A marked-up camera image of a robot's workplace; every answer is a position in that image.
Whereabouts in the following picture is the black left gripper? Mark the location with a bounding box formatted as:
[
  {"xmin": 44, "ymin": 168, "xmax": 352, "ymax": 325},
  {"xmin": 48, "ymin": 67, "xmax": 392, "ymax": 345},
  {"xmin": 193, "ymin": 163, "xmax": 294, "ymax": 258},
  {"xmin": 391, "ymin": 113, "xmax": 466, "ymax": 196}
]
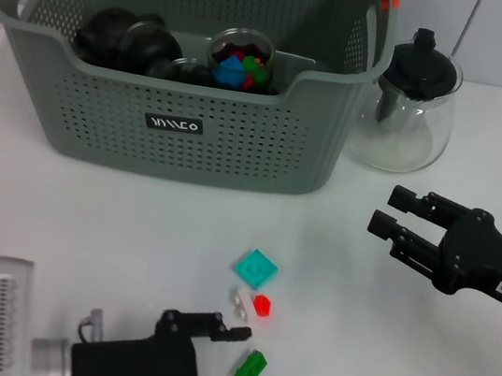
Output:
[{"xmin": 66, "ymin": 291, "xmax": 273, "ymax": 376}]

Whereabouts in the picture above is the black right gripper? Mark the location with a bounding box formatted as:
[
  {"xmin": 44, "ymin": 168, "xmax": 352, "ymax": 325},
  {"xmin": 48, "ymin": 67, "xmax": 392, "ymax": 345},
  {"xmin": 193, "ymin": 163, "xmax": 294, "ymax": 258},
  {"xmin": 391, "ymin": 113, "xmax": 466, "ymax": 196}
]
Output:
[{"xmin": 357, "ymin": 181, "xmax": 502, "ymax": 311}]

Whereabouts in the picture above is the green toy brick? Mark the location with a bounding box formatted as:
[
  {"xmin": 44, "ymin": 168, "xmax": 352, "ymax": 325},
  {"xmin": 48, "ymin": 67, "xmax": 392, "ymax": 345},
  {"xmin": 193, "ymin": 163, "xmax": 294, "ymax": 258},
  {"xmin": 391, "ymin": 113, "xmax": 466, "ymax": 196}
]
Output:
[
  {"xmin": 239, "ymin": 52, "xmax": 272, "ymax": 88},
  {"xmin": 235, "ymin": 346, "xmax": 270, "ymax": 376}
]

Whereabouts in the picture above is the blue square toy brick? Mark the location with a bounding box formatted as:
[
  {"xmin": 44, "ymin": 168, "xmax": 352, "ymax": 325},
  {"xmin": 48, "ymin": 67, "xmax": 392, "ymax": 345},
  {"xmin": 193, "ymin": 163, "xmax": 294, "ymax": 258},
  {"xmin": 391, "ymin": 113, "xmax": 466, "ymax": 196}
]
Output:
[{"xmin": 212, "ymin": 52, "xmax": 249, "ymax": 93}]

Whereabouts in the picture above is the glass teacup black sleeve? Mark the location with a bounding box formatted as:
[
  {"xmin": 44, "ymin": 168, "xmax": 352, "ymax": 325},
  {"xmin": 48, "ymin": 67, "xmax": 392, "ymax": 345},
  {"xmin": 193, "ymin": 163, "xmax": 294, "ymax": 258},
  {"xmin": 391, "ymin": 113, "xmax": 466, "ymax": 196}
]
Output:
[
  {"xmin": 122, "ymin": 11, "xmax": 190, "ymax": 80},
  {"xmin": 147, "ymin": 52, "xmax": 214, "ymax": 87},
  {"xmin": 202, "ymin": 22, "xmax": 284, "ymax": 98}
]

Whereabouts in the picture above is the white toy brick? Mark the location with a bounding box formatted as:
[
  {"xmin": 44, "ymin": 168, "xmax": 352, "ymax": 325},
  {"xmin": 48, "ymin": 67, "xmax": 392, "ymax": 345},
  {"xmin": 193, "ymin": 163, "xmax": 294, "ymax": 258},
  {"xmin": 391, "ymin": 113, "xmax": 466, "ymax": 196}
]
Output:
[{"xmin": 225, "ymin": 286, "xmax": 261, "ymax": 325}]

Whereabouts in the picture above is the small red toy brick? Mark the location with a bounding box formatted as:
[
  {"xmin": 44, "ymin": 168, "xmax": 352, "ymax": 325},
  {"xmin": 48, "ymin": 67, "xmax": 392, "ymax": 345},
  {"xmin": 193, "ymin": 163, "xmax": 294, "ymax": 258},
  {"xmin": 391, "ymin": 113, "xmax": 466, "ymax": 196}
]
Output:
[{"xmin": 251, "ymin": 293, "xmax": 275, "ymax": 320}]

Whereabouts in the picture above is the cyan square toy brick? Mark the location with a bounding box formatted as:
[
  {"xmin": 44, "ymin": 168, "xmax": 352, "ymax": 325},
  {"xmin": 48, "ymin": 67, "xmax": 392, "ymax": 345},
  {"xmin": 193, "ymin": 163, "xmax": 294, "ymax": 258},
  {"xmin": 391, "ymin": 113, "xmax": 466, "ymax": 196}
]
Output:
[{"xmin": 232, "ymin": 246, "xmax": 282, "ymax": 294}]

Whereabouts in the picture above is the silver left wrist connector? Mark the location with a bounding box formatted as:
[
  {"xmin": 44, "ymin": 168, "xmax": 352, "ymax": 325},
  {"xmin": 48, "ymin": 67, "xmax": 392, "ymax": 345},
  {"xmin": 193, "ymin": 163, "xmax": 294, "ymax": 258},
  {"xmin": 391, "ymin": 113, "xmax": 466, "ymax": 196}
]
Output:
[{"xmin": 75, "ymin": 306, "xmax": 109, "ymax": 348}]

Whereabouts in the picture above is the glass teapot black lid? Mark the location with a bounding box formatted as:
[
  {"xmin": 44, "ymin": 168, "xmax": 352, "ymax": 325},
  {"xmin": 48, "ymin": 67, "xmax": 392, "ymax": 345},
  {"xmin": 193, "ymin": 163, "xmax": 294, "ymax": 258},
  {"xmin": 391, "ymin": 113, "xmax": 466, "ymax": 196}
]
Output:
[{"xmin": 342, "ymin": 19, "xmax": 471, "ymax": 181}]

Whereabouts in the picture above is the grey perforated plastic basket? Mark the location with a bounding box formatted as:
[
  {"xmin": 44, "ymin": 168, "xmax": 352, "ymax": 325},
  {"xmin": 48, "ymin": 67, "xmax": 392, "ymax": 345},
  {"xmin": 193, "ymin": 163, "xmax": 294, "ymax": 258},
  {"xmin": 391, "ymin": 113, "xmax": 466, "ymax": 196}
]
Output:
[{"xmin": 0, "ymin": 0, "xmax": 403, "ymax": 211}]

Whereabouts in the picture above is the dark clay teapot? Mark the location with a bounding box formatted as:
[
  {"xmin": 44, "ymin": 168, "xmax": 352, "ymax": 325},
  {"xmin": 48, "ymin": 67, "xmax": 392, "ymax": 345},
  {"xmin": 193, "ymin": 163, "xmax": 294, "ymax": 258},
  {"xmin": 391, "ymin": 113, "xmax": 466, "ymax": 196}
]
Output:
[{"xmin": 70, "ymin": 2, "xmax": 139, "ymax": 71}]

